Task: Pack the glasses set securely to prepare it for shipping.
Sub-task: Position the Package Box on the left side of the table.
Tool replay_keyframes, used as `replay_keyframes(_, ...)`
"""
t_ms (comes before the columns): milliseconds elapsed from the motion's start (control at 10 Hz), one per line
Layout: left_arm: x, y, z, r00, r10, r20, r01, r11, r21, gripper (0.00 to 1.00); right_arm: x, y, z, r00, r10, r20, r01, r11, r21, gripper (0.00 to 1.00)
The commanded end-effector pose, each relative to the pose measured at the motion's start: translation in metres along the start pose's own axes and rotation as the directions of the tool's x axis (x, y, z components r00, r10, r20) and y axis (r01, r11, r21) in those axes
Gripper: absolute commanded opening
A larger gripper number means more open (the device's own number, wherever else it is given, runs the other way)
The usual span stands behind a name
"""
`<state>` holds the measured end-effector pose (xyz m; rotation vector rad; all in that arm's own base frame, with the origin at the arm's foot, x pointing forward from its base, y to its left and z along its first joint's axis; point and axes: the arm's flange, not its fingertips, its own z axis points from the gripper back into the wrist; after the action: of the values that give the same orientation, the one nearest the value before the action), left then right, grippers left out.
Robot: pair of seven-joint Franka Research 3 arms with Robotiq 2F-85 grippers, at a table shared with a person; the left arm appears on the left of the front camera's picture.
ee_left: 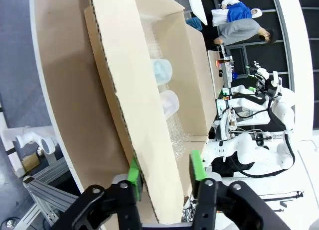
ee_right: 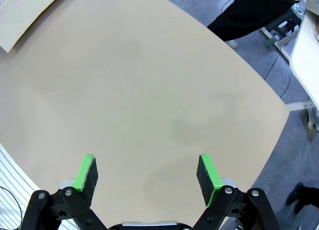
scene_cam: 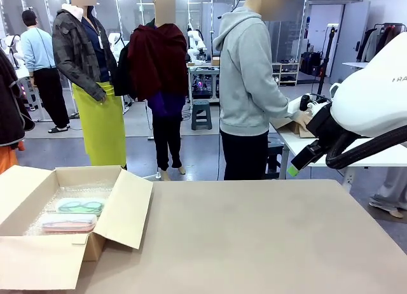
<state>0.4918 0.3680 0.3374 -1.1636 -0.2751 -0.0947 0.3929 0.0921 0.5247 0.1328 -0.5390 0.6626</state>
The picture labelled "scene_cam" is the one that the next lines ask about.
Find clear bubble wrap sheet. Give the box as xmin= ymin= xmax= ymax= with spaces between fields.
xmin=24 ymin=184 xmax=115 ymax=237

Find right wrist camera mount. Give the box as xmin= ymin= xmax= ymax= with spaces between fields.
xmin=298 ymin=94 xmax=333 ymax=116

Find mannequin with yellow skirt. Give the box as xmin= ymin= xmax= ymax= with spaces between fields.
xmin=52 ymin=0 xmax=128 ymax=171

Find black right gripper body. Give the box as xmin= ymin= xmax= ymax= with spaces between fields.
xmin=305 ymin=102 xmax=349 ymax=150

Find white shoe shelf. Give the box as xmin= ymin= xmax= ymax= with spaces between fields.
xmin=272 ymin=61 xmax=300 ymax=87

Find figure in pale clothes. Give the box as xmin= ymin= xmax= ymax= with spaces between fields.
xmin=368 ymin=166 xmax=407 ymax=218

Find person in light blue sweater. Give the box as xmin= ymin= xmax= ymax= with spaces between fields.
xmin=19 ymin=10 xmax=71 ymax=134

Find black suitcase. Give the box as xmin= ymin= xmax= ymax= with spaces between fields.
xmin=300 ymin=51 xmax=322 ymax=75

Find pink glasses case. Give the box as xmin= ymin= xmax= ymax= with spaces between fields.
xmin=40 ymin=213 xmax=98 ymax=234

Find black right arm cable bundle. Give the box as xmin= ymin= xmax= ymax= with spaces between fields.
xmin=326 ymin=123 xmax=407 ymax=171

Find figure in dark coat, orange trousers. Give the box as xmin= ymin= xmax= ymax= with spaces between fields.
xmin=0 ymin=48 xmax=36 ymax=176

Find mannequin with dark red shawl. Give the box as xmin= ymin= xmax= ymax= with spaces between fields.
xmin=113 ymin=0 xmax=190 ymax=181

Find small brown cardboard box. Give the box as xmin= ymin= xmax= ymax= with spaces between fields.
xmin=275 ymin=114 xmax=319 ymax=139

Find black stool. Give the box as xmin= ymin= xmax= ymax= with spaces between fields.
xmin=265 ymin=137 xmax=286 ymax=180

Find person in grey hoodie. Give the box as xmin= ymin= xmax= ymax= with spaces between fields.
xmin=212 ymin=0 xmax=311 ymax=181

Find clothes rack with garments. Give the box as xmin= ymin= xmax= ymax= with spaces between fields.
xmin=355 ymin=22 xmax=407 ymax=64

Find black tripod stand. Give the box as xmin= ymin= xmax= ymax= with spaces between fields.
xmin=313 ymin=23 xmax=338 ymax=97

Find clear case with green glasses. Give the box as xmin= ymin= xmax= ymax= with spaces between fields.
xmin=55 ymin=197 xmax=107 ymax=217

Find grey plastic step stool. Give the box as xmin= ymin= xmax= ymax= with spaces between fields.
xmin=190 ymin=99 xmax=213 ymax=131

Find workbench with electronics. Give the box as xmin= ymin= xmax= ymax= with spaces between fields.
xmin=187 ymin=64 xmax=221 ymax=101

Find person's hand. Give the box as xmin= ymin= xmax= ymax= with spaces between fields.
xmin=291 ymin=111 xmax=310 ymax=127

